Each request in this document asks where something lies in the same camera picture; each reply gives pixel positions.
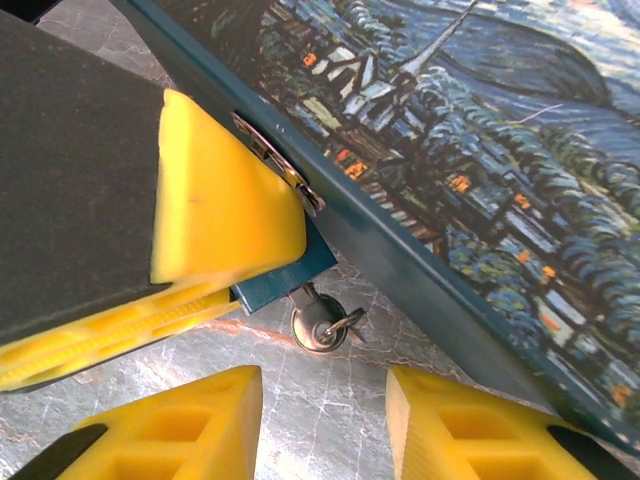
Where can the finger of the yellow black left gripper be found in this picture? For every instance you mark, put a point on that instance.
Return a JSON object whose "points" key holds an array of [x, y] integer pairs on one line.
{"points": [[75, 175]]}

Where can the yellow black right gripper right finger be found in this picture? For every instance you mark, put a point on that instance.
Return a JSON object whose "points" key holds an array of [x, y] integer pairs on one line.
{"points": [[475, 435]]}

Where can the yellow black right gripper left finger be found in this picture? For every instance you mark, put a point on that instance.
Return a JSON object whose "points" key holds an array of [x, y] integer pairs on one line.
{"points": [[165, 430]]}

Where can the teal box with painting print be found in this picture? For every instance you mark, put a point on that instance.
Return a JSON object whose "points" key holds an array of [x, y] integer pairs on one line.
{"points": [[450, 175]]}

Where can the silver lock with key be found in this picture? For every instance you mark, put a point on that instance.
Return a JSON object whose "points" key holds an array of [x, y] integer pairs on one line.
{"points": [[312, 327]]}

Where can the silver metal box hasp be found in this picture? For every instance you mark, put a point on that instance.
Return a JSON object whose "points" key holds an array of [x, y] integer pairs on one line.
{"points": [[280, 160]]}

